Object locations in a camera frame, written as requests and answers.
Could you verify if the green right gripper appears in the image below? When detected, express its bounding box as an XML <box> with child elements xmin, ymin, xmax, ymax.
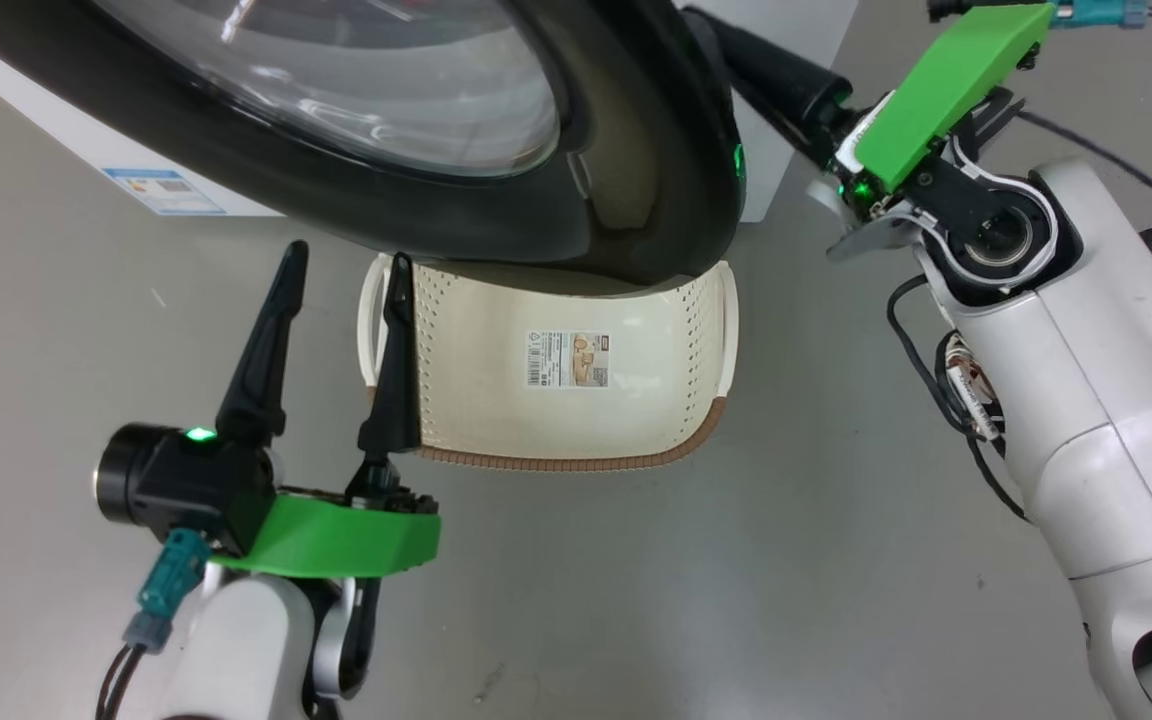
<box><xmin>681</xmin><ymin>3</ymin><xmax>1055</xmax><ymax>263</ymax></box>

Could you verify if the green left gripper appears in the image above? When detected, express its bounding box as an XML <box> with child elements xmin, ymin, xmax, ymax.
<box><xmin>208</xmin><ymin>240</ymin><xmax>442</xmax><ymax>581</ymax></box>

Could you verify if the black round glass washer door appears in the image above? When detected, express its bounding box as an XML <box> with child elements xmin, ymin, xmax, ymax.
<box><xmin>0</xmin><ymin>0</ymin><xmax>745</xmax><ymax>299</ymax></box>

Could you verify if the white front-load washing machine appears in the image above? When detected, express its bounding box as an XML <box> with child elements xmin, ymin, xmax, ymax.
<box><xmin>0</xmin><ymin>0</ymin><xmax>857</xmax><ymax>223</ymax></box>

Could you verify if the cream perforated laundry basket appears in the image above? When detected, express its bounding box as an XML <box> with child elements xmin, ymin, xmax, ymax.
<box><xmin>356</xmin><ymin>253</ymin><xmax>739</xmax><ymax>473</ymax></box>

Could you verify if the paper product label sticker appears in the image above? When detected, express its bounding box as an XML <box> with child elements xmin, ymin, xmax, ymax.
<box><xmin>524</xmin><ymin>330</ymin><xmax>613</xmax><ymax>389</ymax></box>

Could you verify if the blue energy label sticker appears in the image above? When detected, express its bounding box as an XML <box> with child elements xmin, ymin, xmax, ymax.
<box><xmin>101</xmin><ymin>167</ymin><xmax>227</xmax><ymax>217</ymax></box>

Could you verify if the teal left camera connector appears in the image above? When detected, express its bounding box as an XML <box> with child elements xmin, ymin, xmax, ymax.
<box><xmin>122</xmin><ymin>528</ymin><xmax>212</xmax><ymax>653</ymax></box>

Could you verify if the teal camera connector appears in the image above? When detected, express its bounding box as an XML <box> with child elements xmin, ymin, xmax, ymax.
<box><xmin>122</xmin><ymin>528</ymin><xmax>212</xmax><ymax>653</ymax></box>
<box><xmin>1058</xmin><ymin>0</ymin><xmax>1150</xmax><ymax>29</ymax></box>

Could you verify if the looped black arm cable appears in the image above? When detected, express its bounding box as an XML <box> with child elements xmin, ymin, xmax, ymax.
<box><xmin>884</xmin><ymin>275</ymin><xmax>1035</xmax><ymax>523</ymax></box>

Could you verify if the teal right camera connector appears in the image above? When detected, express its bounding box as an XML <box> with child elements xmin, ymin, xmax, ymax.
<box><xmin>1058</xmin><ymin>0</ymin><xmax>1150</xmax><ymax>29</ymax></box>

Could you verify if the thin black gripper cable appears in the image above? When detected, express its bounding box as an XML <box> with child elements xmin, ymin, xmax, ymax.
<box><xmin>1014</xmin><ymin>108</ymin><xmax>1152</xmax><ymax>281</ymax></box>

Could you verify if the black left camera cable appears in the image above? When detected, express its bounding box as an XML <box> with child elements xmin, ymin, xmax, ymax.
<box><xmin>94</xmin><ymin>645</ymin><xmax>149</xmax><ymax>720</ymax></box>

